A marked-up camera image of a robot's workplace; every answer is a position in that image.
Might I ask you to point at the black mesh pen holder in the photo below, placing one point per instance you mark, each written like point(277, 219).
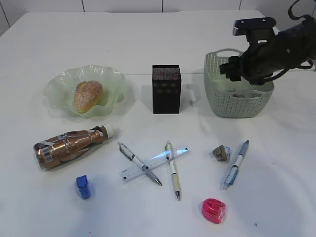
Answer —
point(166, 85)

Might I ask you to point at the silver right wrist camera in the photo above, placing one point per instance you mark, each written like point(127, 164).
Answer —
point(243, 26)

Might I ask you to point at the clear plastic ruler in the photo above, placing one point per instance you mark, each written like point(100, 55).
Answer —
point(130, 173)

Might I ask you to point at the green plastic woven basket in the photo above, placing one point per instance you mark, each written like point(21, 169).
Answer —
point(219, 89)

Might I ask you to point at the pink pencil sharpener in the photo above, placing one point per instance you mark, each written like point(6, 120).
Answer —
point(213, 209)

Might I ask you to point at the blue pencil sharpener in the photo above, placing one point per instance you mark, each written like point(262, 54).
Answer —
point(82, 187)

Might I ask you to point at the white grey click pen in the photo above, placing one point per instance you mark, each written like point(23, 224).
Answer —
point(132, 157)

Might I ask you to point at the green wavy glass plate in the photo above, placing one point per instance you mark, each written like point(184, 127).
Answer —
point(60, 90)

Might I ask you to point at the brown plastic drink bottle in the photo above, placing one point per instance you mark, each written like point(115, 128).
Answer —
point(59, 150)

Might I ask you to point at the grey paper ball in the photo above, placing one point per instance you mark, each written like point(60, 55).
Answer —
point(222, 153)

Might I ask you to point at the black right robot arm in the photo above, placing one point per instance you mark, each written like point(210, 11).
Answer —
point(263, 36)

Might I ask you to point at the cream white click pen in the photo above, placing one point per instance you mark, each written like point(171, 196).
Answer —
point(173, 170)

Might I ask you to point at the light blue click pen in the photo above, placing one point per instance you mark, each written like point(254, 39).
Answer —
point(231, 176)

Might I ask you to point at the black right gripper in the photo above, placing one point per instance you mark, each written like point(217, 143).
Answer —
point(294, 48)

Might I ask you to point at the sugared bread loaf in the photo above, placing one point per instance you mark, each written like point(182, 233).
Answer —
point(87, 95)

